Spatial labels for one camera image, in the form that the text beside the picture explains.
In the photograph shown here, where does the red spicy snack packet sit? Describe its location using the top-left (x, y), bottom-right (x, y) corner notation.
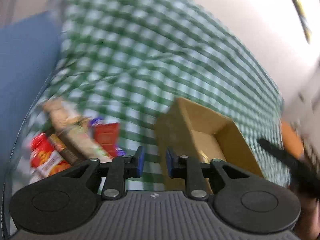
top-left (30, 133), bottom-right (71, 184)

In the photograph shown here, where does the dark brown chocolate bar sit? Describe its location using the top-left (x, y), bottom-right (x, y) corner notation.
top-left (47, 133), bottom-right (80, 166)

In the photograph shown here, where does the long beige snack packet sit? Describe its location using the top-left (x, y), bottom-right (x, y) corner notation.
top-left (60, 125), bottom-right (113, 163)

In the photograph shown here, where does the purple candy wrapper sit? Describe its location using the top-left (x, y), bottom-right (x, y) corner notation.
top-left (89, 117), bottom-right (126, 157)

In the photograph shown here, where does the red square snack packet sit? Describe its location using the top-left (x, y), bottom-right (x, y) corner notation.
top-left (94, 123), bottom-right (120, 157)

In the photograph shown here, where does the clear bag of biscuits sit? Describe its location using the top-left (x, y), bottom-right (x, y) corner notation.
top-left (42, 98), bottom-right (82, 131)

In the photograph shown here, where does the brown cardboard box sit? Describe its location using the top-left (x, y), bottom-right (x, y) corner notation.
top-left (154, 98), bottom-right (263, 190)

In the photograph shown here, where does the blue sofa cushion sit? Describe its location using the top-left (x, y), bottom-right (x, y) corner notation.
top-left (1, 12), bottom-right (61, 176)

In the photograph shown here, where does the green white checkered cloth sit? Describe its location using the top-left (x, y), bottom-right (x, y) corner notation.
top-left (8, 0), bottom-right (290, 191)

